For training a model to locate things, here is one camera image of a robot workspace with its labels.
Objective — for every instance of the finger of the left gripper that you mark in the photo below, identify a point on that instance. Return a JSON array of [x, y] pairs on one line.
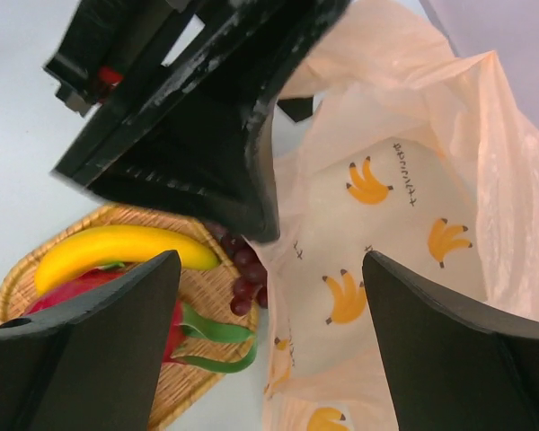
[[297, 109]]

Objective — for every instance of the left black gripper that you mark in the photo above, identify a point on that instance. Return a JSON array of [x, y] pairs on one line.
[[179, 97]]

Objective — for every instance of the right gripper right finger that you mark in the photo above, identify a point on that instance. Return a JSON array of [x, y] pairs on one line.
[[451, 362]]

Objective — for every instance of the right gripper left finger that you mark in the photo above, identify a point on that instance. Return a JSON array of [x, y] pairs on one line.
[[92, 362]]

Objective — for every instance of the yellow fake banana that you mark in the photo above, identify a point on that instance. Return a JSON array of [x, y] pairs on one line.
[[100, 246]]

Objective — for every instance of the translucent orange plastic bag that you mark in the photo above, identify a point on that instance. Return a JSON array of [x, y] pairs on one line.
[[415, 153]]

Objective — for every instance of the dark red fake grapes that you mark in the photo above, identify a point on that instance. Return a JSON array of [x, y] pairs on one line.
[[251, 285]]

